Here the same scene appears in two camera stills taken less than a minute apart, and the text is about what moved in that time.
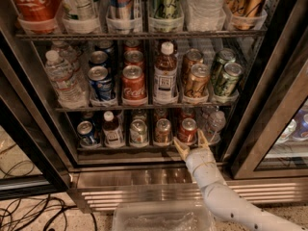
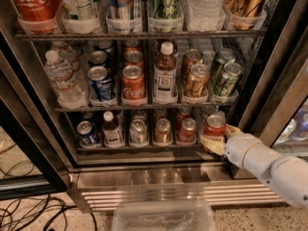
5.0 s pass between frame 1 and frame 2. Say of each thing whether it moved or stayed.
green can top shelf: stayed
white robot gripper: moved
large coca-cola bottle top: stayed
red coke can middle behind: stayed
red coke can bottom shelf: moved
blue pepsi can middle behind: stayed
